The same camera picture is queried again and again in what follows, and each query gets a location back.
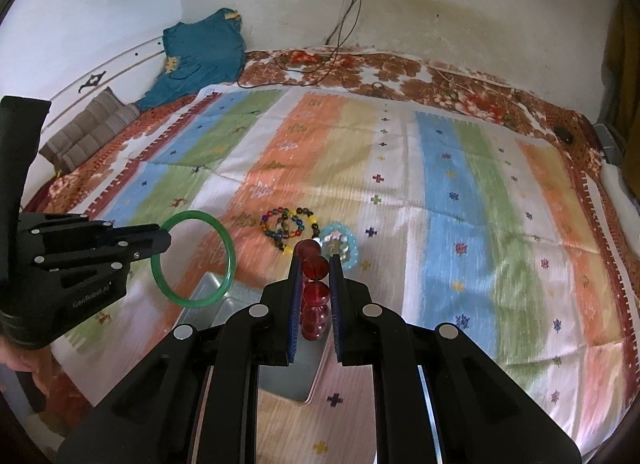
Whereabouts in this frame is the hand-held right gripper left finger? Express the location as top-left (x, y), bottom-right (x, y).
top-left (57, 256), bottom-right (305, 464)

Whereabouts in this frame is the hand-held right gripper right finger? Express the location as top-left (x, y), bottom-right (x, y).
top-left (327, 254), bottom-right (583, 464)

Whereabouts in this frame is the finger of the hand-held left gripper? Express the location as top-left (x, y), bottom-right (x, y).
top-left (20, 213), bottom-right (172, 273)

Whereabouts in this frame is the red bead bracelet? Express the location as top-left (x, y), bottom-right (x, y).
top-left (292, 240), bottom-right (331, 343)

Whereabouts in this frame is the metal tin box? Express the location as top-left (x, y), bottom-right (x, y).
top-left (177, 271), bottom-right (327, 405)

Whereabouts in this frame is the light blue bead bracelet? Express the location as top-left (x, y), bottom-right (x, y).
top-left (318, 224), bottom-right (360, 273)

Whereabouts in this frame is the green bangle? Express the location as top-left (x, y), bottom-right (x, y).
top-left (151, 211), bottom-right (237, 304)

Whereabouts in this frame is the multicoloured small bead bracelet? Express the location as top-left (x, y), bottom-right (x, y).
top-left (260, 208), bottom-right (305, 241)

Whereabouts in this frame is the brown and yellow bead bracelet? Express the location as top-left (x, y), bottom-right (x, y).
top-left (272, 205), bottom-right (324, 254)

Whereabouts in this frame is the person's left hand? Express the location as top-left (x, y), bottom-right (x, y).
top-left (0, 336), bottom-right (48, 375)

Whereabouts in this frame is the brown striped folded cloth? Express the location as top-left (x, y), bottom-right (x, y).
top-left (39, 88), bottom-right (141, 176)

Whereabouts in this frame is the striped colourful blanket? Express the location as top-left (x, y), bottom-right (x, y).
top-left (50, 86), bottom-right (628, 464)

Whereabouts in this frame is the white headboard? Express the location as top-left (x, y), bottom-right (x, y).
top-left (0, 36), bottom-right (168, 210)

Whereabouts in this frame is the teal garment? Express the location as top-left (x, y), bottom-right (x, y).
top-left (136, 7), bottom-right (247, 113)

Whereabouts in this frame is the floral brown bedsheet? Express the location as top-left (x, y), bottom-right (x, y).
top-left (0, 46), bottom-right (636, 450)

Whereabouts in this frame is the yellow curtain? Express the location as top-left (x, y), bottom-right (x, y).
top-left (601, 0), bottom-right (640, 145)

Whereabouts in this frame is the black power cable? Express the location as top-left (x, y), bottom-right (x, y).
top-left (272, 0), bottom-right (367, 76)
top-left (237, 0), bottom-right (365, 90)

